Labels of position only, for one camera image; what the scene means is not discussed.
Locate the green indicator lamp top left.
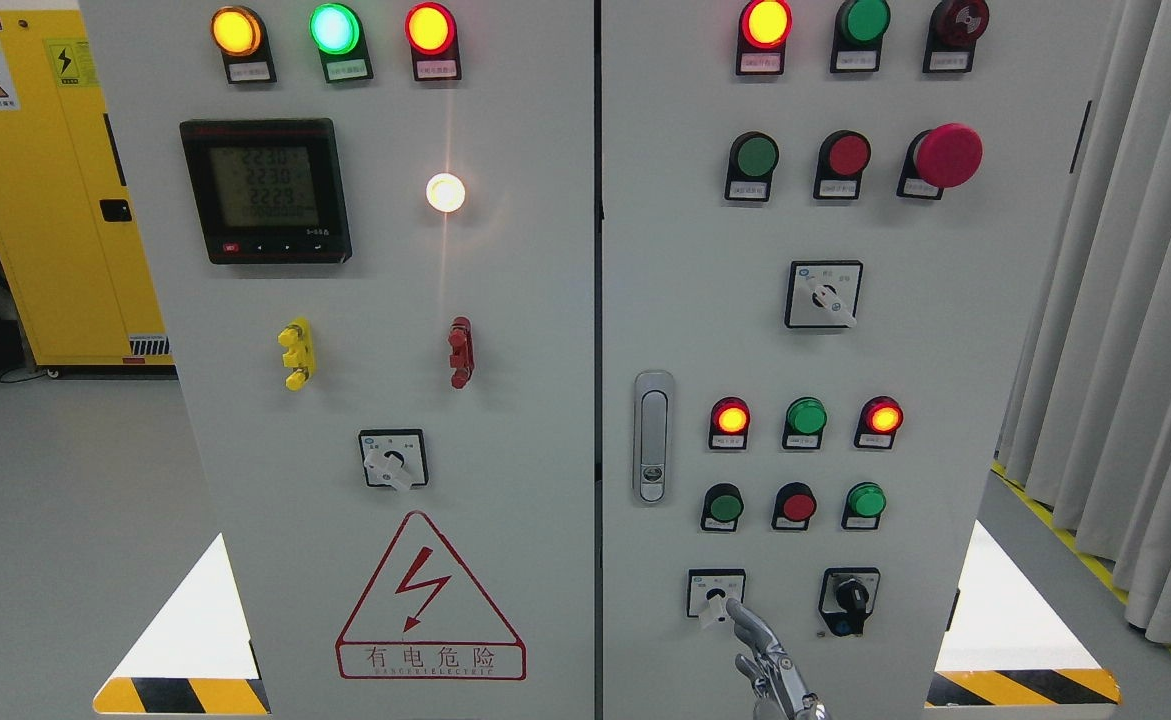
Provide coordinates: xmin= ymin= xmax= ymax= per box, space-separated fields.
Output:
xmin=309 ymin=4 xmax=374 ymax=83

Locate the grey curtain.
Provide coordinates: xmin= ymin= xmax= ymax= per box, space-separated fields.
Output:
xmin=998 ymin=1 xmax=1171 ymax=646

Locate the green push button lower right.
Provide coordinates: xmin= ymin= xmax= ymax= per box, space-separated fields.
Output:
xmin=841 ymin=482 xmax=886 ymax=530

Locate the grey right cabinet door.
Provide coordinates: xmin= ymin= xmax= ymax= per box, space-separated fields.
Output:
xmin=600 ymin=1 xmax=1119 ymax=719

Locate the grey left cabinet door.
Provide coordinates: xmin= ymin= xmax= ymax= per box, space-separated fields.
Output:
xmin=81 ymin=1 xmax=597 ymax=719

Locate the red terminal block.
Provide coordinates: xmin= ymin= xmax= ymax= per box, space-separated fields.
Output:
xmin=447 ymin=316 xmax=475 ymax=389

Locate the green lamp middle centre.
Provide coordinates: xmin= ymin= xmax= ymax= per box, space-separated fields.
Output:
xmin=781 ymin=396 xmax=828 ymax=451

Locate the yellow terminal block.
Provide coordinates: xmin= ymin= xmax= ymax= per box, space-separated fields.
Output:
xmin=278 ymin=316 xmax=316 ymax=392

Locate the black key selector switch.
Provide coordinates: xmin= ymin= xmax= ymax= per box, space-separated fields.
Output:
xmin=819 ymin=568 xmax=881 ymax=637

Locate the green lamp top right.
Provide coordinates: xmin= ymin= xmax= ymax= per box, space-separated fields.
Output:
xmin=829 ymin=0 xmax=891 ymax=74

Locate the green push button lower left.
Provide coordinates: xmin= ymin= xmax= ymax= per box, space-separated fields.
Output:
xmin=700 ymin=484 xmax=744 ymax=533

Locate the red push button lower centre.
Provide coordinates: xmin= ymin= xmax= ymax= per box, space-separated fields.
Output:
xmin=771 ymin=482 xmax=819 ymax=532

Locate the red electric hazard sign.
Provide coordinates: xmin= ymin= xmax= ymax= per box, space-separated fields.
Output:
xmin=335 ymin=510 xmax=527 ymax=683

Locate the dark red buzzer top right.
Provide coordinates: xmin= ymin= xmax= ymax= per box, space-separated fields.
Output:
xmin=922 ymin=0 xmax=989 ymax=74

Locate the green push button upper row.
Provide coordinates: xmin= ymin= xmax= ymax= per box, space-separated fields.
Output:
xmin=725 ymin=131 xmax=780 ymax=203

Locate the white lit indicator lamp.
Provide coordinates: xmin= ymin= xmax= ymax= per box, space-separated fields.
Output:
xmin=425 ymin=172 xmax=467 ymax=214

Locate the door rotary switch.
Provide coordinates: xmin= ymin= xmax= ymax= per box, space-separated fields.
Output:
xmin=358 ymin=428 xmax=430 ymax=491
xmin=783 ymin=260 xmax=864 ymax=329

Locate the lower white rotary switch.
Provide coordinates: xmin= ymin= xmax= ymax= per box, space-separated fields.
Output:
xmin=686 ymin=568 xmax=748 ymax=629

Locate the red indicator lamp top left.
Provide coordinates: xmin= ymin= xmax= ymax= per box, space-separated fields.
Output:
xmin=405 ymin=1 xmax=463 ymax=82

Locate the red indicator lamp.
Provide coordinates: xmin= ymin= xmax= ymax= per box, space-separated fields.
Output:
xmin=735 ymin=0 xmax=794 ymax=76
xmin=405 ymin=1 xmax=463 ymax=82

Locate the right door upper rotary switch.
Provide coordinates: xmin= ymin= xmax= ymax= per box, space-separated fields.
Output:
xmin=783 ymin=260 xmax=864 ymax=329

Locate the lit red lamp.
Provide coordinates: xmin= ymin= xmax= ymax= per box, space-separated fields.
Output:
xmin=854 ymin=396 xmax=904 ymax=450
xmin=707 ymin=396 xmax=751 ymax=451

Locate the black digital power meter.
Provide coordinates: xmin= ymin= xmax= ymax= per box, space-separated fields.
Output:
xmin=182 ymin=118 xmax=352 ymax=265

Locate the red mushroom emergency stop button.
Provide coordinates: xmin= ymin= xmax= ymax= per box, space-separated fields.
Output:
xmin=896 ymin=123 xmax=984 ymax=200

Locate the yellow indicator lamp top left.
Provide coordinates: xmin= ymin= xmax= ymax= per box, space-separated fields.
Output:
xmin=210 ymin=5 xmax=278 ymax=85

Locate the grey robotic right hand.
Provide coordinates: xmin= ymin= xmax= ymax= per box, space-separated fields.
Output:
xmin=726 ymin=598 xmax=829 ymax=719

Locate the lit red lamp middle right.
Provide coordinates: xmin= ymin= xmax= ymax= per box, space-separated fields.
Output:
xmin=854 ymin=396 xmax=904 ymax=450

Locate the silver handle lock plate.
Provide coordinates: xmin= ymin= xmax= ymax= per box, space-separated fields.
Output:
xmin=632 ymin=370 xmax=674 ymax=503

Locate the left door rotary switch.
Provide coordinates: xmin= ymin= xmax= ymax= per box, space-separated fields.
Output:
xmin=358 ymin=428 xmax=430 ymax=491

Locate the silver door handle lever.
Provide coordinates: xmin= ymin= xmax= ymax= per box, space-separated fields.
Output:
xmin=641 ymin=391 xmax=667 ymax=464

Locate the grey cabinet door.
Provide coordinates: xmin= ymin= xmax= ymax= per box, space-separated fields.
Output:
xmin=600 ymin=1 xmax=1119 ymax=719
xmin=81 ymin=1 xmax=597 ymax=719

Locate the yellow safety cabinet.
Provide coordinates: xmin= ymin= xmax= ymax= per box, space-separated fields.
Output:
xmin=0 ymin=9 xmax=173 ymax=370

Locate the red indicator lamp top right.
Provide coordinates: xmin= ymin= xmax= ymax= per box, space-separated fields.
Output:
xmin=735 ymin=0 xmax=794 ymax=76

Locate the lit red lamp middle left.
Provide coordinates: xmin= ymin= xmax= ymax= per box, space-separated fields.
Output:
xmin=707 ymin=396 xmax=751 ymax=451

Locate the red push button upper row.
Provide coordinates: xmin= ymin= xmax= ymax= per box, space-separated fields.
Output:
xmin=812 ymin=129 xmax=872 ymax=201

